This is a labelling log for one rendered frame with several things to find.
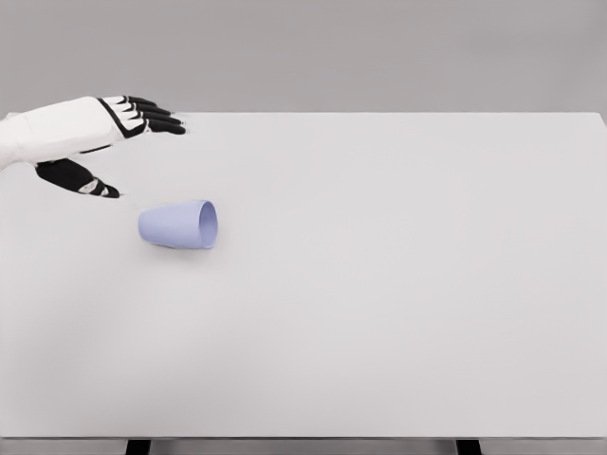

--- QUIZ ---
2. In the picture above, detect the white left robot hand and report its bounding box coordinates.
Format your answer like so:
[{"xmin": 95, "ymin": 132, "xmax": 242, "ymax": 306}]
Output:
[{"xmin": 15, "ymin": 95, "xmax": 188, "ymax": 200}]

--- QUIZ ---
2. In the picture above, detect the light purple cup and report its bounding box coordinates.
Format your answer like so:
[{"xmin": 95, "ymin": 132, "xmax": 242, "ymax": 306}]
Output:
[{"xmin": 138, "ymin": 199, "xmax": 220, "ymax": 250}]

